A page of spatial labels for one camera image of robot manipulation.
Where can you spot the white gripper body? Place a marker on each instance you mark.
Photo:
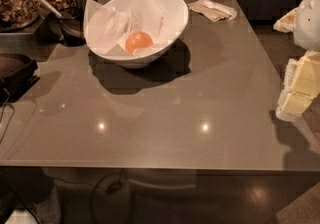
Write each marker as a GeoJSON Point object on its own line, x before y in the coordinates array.
{"type": "Point", "coordinates": [308, 23]}

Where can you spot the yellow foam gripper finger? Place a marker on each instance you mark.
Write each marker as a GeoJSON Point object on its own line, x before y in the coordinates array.
{"type": "Point", "coordinates": [301, 86]}
{"type": "Point", "coordinates": [286, 23]}

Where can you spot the orange fruit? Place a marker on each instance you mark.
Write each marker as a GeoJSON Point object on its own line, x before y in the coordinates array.
{"type": "Point", "coordinates": [138, 40]}

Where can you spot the white paper sheet in bowl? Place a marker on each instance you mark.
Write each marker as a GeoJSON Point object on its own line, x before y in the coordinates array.
{"type": "Point", "coordinates": [110, 24]}

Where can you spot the white ceramic bowl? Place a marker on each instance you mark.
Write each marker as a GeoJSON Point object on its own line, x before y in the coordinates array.
{"type": "Point", "coordinates": [173, 18]}

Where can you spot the crumpled beige napkin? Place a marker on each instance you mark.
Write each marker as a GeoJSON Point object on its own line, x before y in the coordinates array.
{"type": "Point", "coordinates": [212, 10]}

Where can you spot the dark glass cup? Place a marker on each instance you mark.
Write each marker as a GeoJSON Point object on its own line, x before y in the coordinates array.
{"type": "Point", "coordinates": [71, 25]}

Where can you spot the grey metal tray stand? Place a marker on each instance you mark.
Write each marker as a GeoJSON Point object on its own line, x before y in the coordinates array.
{"type": "Point", "coordinates": [37, 40]}

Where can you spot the large glass jar of snacks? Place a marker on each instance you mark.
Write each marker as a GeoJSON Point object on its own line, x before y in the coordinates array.
{"type": "Point", "coordinates": [16, 14]}

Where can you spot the black device on table edge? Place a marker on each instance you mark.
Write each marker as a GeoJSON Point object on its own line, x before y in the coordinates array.
{"type": "Point", "coordinates": [16, 76]}

